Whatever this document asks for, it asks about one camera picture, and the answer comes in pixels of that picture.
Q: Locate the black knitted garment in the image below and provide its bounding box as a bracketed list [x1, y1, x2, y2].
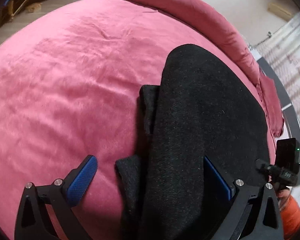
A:
[116, 44, 269, 239]

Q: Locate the person hand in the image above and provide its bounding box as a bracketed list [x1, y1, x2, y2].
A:
[269, 178, 290, 210]

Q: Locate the grey bed headboard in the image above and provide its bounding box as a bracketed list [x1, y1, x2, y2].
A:
[257, 57, 300, 185]

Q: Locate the pink pillow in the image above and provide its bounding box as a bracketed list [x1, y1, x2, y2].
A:
[257, 70, 285, 138]

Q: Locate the white window curtain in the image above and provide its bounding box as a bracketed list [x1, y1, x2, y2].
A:
[256, 12, 300, 121]

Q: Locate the pink bed sheet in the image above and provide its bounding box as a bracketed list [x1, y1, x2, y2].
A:
[0, 0, 267, 239]

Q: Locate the pink rolled duvet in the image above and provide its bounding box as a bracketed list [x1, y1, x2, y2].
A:
[127, 0, 260, 85]

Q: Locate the wall air conditioner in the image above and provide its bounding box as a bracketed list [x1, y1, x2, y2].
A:
[268, 3, 293, 21]

